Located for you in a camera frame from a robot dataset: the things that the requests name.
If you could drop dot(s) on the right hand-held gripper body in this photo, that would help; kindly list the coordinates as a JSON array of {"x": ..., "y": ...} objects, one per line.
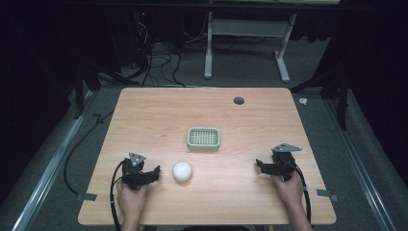
[{"x": 284, "y": 160}]

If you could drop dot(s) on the green soap dish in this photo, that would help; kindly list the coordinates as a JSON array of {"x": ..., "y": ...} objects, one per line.
[{"x": 203, "y": 139}]

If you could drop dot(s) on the silver floor rail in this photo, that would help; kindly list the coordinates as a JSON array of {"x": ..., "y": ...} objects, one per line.
[
  {"x": 362, "y": 170},
  {"x": 48, "y": 174}
]

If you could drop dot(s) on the small white scrap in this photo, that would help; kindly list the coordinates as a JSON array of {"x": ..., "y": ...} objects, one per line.
[{"x": 303, "y": 101}]

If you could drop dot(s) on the person's right hand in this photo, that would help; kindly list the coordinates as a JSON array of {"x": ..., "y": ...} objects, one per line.
[{"x": 290, "y": 191}]

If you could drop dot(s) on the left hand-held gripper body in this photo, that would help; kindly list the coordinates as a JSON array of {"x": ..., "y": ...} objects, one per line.
[{"x": 133, "y": 174}]

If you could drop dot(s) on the person's left hand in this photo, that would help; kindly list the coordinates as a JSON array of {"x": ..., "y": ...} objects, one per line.
[{"x": 131, "y": 200}]

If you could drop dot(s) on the white metal desk frame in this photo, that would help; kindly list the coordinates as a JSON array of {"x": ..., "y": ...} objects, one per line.
[{"x": 250, "y": 28}]

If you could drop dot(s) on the grey tape strip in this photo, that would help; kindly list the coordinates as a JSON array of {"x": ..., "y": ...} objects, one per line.
[
  {"x": 87, "y": 196},
  {"x": 326, "y": 194}
]

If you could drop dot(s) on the black metal stand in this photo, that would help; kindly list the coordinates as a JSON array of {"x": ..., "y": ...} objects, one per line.
[
  {"x": 86, "y": 77},
  {"x": 341, "y": 93}
]

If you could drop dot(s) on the round white soap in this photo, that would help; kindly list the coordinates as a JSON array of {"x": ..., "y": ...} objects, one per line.
[{"x": 182, "y": 171}]

